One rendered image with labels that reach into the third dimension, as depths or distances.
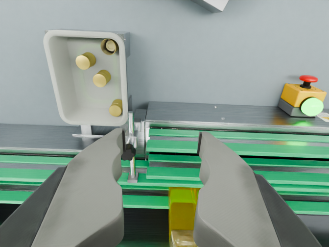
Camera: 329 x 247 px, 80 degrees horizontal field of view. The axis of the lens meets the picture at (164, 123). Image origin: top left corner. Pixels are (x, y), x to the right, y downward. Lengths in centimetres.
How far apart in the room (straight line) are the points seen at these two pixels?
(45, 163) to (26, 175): 5
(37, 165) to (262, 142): 53
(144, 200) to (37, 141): 33
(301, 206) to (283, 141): 19
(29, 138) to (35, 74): 18
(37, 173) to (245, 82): 57
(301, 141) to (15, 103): 77
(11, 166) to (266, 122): 62
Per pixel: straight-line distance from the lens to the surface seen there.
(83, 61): 52
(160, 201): 53
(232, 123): 50
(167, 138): 44
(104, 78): 52
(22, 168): 59
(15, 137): 68
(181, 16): 55
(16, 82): 71
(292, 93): 62
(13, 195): 64
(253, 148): 46
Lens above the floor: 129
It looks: 62 degrees down
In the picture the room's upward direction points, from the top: 179 degrees counter-clockwise
